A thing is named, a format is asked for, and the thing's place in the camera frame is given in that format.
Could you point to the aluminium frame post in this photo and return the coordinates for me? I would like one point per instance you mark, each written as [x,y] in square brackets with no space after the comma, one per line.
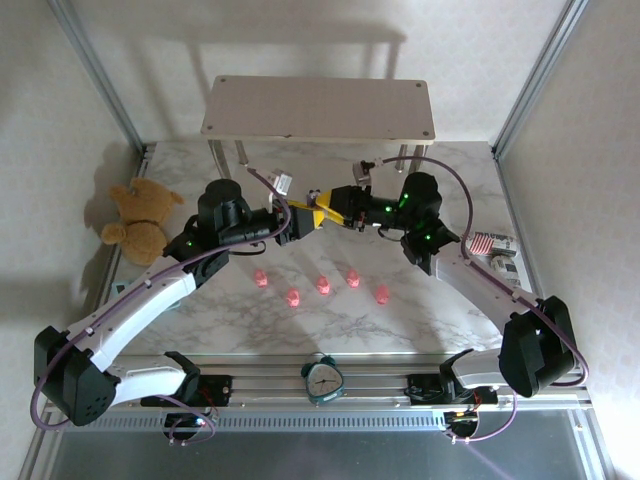
[540,75]
[100,80]

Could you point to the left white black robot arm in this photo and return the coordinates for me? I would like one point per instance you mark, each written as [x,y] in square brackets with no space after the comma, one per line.
[145,300]

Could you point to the right controller board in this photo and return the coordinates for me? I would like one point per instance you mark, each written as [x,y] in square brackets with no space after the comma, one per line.
[462,419]

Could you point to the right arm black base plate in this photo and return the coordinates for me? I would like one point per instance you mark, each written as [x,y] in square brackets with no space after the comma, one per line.
[422,390]

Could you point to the brown teddy bear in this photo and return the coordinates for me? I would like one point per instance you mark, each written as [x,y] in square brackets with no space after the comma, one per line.
[145,220]

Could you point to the left controller board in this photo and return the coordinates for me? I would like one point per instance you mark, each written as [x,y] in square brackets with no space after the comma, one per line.
[192,422]

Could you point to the controller board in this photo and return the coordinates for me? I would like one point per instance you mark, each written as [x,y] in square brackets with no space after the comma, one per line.
[192,422]
[462,419]

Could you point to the left aluminium frame post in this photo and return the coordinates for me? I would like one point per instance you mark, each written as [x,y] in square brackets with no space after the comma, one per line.
[100,80]

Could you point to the newspaper print flag box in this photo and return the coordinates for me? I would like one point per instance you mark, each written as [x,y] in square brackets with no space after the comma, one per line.
[495,245]

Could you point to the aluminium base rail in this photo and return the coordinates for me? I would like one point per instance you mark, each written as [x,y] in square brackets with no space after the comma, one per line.
[270,380]

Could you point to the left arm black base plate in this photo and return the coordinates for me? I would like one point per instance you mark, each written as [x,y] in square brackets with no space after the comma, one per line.
[215,387]

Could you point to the pink plastic pig toy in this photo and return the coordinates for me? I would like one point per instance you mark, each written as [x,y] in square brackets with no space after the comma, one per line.
[323,285]
[293,298]
[382,294]
[353,279]
[260,279]

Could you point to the teal heart alarm clock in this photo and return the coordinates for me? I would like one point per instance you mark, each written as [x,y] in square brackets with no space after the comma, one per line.
[322,382]

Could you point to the right aluminium frame post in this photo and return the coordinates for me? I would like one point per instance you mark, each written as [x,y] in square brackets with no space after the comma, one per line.
[540,75]

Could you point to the two-tier beige shelf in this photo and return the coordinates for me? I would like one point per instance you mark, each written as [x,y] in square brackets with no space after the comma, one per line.
[320,107]

